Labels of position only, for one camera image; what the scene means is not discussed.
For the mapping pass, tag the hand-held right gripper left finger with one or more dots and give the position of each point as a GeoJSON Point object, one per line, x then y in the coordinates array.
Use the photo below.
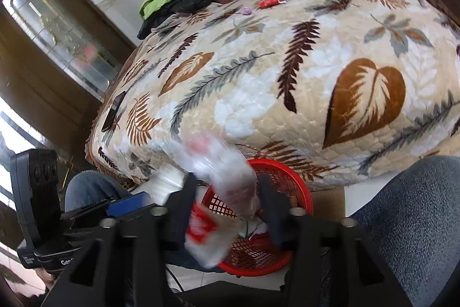
{"type": "Point", "coordinates": [187, 201]}

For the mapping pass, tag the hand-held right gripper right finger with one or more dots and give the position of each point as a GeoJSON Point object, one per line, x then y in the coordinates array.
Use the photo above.
{"type": "Point", "coordinates": [267, 201]}

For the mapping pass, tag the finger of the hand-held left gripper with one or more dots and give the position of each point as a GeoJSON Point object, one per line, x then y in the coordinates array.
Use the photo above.
{"type": "Point", "coordinates": [88, 209]}
{"type": "Point", "coordinates": [129, 204]}

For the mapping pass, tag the white plastic bag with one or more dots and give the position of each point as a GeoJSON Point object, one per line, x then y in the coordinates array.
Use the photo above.
{"type": "Point", "coordinates": [230, 177]}

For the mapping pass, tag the red plastic mesh basket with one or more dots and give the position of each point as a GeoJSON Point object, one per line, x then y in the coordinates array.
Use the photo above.
{"type": "Point", "coordinates": [248, 258]}

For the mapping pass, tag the person's left leg in jeans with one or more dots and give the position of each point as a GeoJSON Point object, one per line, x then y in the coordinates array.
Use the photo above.
{"type": "Point", "coordinates": [90, 186]}

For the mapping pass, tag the person's leg in jeans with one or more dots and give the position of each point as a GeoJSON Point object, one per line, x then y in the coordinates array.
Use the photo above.
{"type": "Point", "coordinates": [90, 186]}
{"type": "Point", "coordinates": [413, 220]}

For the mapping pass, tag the black smartphone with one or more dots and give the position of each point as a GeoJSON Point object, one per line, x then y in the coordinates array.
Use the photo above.
{"type": "Point", "coordinates": [114, 111]}

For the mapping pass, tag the brown wooden glass door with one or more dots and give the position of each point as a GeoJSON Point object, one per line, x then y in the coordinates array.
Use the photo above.
{"type": "Point", "coordinates": [43, 84]}

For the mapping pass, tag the person's right leg in jeans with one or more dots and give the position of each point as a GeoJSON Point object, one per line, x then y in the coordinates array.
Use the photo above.
{"type": "Point", "coordinates": [413, 220]}

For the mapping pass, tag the leaf print blanket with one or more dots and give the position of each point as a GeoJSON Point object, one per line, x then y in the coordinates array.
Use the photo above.
{"type": "Point", "coordinates": [323, 41]}

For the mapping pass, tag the small pink wrapper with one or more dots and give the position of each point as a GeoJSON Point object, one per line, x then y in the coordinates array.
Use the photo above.
{"type": "Point", "coordinates": [246, 10]}

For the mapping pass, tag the black clothing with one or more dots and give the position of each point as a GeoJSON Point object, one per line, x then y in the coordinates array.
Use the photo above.
{"type": "Point", "coordinates": [187, 3]}

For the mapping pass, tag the red round wrapper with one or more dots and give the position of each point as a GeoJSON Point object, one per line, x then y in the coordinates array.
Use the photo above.
{"type": "Point", "coordinates": [273, 0]}

